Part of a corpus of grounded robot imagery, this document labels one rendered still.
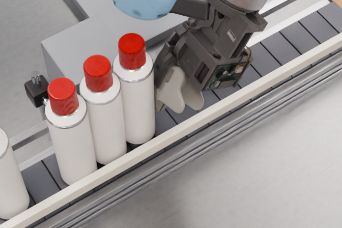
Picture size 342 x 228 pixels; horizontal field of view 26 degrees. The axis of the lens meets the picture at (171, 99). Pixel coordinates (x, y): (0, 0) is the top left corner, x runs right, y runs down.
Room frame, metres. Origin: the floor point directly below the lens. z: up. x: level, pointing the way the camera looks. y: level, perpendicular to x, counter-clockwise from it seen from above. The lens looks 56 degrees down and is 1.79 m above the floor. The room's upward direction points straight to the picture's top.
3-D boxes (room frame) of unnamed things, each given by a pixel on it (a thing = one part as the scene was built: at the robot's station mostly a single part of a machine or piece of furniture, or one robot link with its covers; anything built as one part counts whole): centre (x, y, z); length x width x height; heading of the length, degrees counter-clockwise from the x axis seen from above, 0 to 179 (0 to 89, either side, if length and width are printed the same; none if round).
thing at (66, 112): (0.49, 0.13, 0.98); 0.05 x 0.05 x 0.20
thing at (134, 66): (0.56, 0.05, 0.98); 0.05 x 0.05 x 0.20
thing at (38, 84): (0.56, 0.17, 0.91); 0.07 x 0.03 x 0.17; 33
